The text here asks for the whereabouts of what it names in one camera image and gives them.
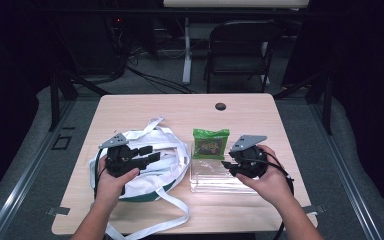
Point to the person's left hand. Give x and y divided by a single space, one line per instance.
113 186

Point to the person's right hand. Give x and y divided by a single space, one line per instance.
273 185

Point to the grey metal table bracket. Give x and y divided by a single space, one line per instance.
315 209
58 211

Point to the green snack packet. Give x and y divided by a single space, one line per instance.
210 145

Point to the clear plastic tray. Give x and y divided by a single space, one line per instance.
210 176

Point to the white cloth tote bag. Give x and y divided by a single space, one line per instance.
176 156

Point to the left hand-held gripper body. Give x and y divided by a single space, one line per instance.
120 161

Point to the black folding chair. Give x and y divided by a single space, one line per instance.
240 50

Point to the white table leg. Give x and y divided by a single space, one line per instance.
187 56

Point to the black metal stand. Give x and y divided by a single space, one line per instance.
327 103
55 100

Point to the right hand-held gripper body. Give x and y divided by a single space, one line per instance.
248 163

